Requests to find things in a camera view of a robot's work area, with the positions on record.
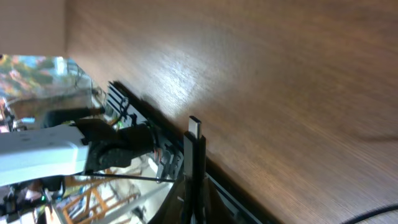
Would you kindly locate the brown cardboard box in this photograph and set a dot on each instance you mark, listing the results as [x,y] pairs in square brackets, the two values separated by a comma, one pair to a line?
[33,27]

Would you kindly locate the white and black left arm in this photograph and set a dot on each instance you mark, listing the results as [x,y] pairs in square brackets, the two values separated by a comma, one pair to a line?
[89,145]

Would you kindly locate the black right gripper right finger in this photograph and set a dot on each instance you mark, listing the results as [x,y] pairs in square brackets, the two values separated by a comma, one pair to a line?
[216,211]

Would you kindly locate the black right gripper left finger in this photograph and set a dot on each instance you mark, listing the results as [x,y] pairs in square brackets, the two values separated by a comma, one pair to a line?
[171,209]

